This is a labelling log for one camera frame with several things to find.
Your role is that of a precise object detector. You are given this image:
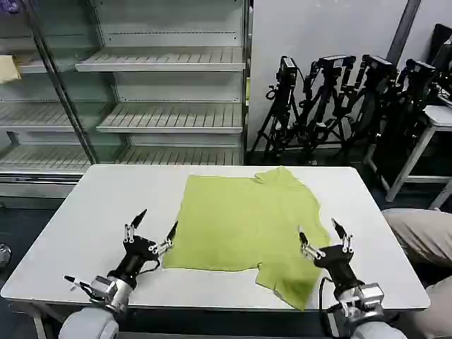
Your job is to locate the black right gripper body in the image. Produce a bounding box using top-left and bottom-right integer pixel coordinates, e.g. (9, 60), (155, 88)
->
(312, 244), (367, 292)

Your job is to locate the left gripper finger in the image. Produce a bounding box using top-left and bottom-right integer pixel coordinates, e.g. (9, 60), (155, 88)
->
(148, 221), (179, 255)
(122, 208), (148, 244)

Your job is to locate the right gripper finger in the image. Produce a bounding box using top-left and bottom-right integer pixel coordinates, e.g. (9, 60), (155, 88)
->
(298, 231), (326, 261)
(330, 218), (355, 254)

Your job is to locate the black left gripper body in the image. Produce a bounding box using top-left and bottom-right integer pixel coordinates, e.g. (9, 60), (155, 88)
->
(107, 235), (161, 287)

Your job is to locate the green printed t-shirt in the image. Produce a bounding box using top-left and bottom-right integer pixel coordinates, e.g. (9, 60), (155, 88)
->
(162, 166), (332, 311)

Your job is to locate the person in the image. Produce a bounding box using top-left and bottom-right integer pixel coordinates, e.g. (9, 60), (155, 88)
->
(381, 207), (452, 339)

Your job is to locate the black round object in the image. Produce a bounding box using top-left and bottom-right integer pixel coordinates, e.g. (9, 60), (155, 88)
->
(0, 242), (13, 271)

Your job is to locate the glass door display cabinet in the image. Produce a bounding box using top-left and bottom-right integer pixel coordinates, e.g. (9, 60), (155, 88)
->
(0, 0), (98, 209)

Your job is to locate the white side table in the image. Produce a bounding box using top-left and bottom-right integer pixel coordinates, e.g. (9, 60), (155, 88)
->
(363, 104), (452, 213)

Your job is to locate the white open display shelf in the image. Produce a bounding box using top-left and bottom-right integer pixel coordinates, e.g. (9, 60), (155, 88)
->
(73, 0), (252, 167)

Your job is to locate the pale yellow bag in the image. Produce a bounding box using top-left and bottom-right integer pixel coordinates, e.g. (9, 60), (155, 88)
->
(0, 54), (23, 85)

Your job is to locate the black monitor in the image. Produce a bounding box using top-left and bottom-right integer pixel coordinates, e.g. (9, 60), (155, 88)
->
(431, 23), (452, 107)

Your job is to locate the purple bag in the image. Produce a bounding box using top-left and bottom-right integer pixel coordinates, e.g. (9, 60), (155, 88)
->
(0, 0), (25, 16)

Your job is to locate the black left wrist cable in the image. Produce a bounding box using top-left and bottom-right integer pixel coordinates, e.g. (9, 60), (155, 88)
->
(136, 259), (162, 275)

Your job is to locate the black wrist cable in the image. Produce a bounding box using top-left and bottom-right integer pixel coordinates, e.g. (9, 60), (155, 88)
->
(136, 259), (162, 275)
(317, 277), (335, 339)

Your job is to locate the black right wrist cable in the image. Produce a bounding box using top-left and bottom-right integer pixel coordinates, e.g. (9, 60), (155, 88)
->
(317, 277), (335, 339)

